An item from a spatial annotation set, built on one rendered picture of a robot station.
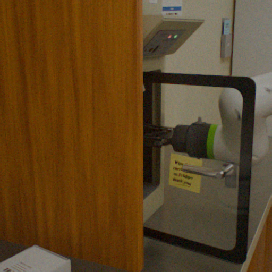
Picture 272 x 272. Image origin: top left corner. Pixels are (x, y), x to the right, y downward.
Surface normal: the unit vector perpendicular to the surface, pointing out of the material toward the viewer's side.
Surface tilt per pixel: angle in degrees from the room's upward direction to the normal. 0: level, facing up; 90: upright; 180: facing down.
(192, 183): 90
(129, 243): 90
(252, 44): 90
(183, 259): 0
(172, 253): 0
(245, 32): 90
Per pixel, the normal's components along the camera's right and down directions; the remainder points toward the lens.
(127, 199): -0.42, 0.22
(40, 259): -0.01, -0.97
